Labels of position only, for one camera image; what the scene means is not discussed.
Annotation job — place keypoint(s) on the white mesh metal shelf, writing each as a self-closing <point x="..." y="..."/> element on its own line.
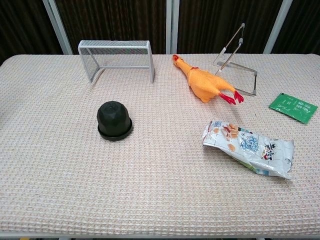
<point x="112" y="44"/>

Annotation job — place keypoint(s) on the beige waffle tablecloth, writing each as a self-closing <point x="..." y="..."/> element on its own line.
<point x="160" y="195"/>

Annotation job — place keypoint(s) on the white snack bag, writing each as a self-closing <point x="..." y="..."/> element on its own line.
<point x="250" y="147"/>

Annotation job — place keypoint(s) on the grey partition post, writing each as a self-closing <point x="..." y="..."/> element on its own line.
<point x="58" y="27"/>
<point x="277" y="27"/>
<point x="172" y="25"/>

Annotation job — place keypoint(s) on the black upside-down plastic cup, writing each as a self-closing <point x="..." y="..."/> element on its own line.
<point x="113" y="113"/>

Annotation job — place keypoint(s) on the green sachet packet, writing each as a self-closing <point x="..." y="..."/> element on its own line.
<point x="292" y="107"/>

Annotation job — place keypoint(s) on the yellow rubber chicken toy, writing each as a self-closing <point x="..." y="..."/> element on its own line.
<point x="202" y="82"/>

